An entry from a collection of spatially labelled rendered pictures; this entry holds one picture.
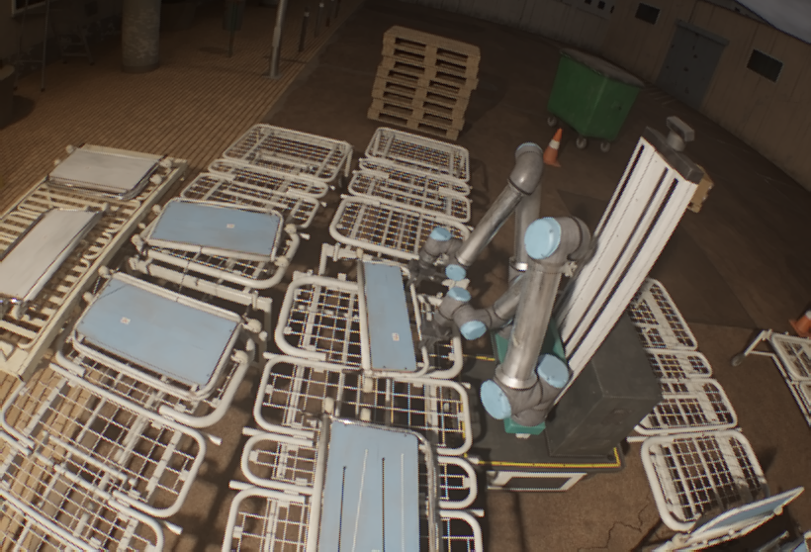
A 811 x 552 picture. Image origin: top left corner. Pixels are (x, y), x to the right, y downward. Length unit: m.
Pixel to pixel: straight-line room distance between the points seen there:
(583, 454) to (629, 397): 0.49
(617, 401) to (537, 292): 0.77
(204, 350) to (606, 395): 1.65
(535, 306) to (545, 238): 0.22
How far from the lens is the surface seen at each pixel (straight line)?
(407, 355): 1.94
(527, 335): 1.46
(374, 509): 1.62
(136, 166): 3.05
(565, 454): 2.29
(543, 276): 1.37
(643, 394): 2.05
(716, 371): 4.28
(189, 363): 1.92
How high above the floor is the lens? 2.07
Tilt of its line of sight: 35 degrees down
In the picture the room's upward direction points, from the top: 16 degrees clockwise
